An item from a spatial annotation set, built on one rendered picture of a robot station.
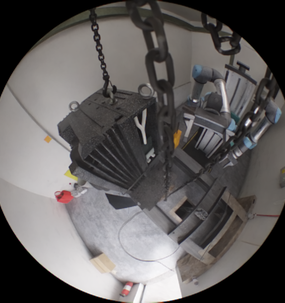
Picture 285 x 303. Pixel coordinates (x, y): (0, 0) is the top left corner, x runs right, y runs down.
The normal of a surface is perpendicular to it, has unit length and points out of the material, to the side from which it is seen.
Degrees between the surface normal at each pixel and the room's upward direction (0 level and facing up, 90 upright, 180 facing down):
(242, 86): 90
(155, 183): 0
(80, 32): 90
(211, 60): 90
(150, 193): 0
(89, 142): 90
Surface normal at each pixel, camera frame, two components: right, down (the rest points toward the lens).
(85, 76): 0.65, 0.61
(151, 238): -0.16, -0.48
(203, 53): -0.75, 0.63
